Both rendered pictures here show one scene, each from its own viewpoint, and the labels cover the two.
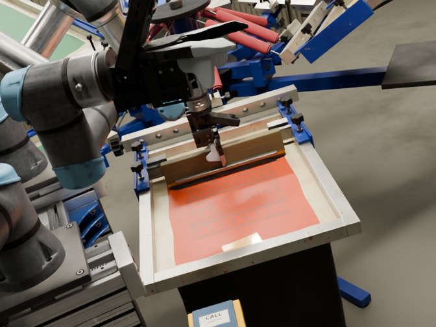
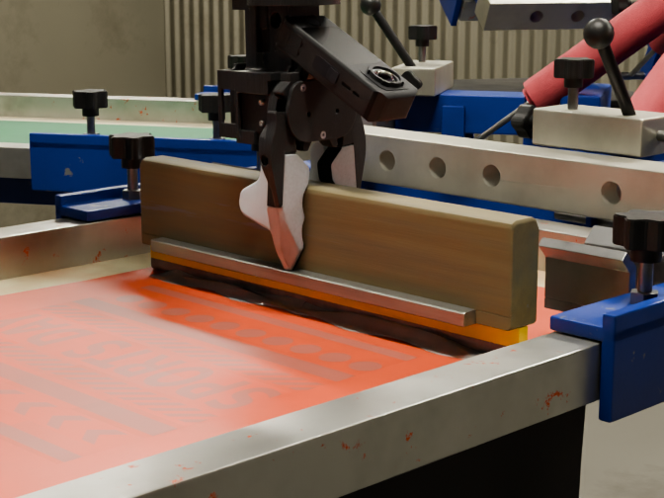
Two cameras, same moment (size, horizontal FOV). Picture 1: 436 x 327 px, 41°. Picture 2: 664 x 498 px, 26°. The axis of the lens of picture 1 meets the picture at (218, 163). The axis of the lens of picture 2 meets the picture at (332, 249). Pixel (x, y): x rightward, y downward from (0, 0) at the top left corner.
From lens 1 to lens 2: 1.40 m
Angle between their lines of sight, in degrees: 44
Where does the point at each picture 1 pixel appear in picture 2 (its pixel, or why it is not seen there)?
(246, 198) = (140, 369)
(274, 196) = (170, 408)
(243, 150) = (368, 242)
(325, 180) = (270, 430)
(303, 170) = not seen: hidden behind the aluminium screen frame
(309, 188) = not seen: hidden behind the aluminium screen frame
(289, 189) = (247, 421)
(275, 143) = (479, 278)
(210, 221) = not seen: outside the picture
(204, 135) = (249, 93)
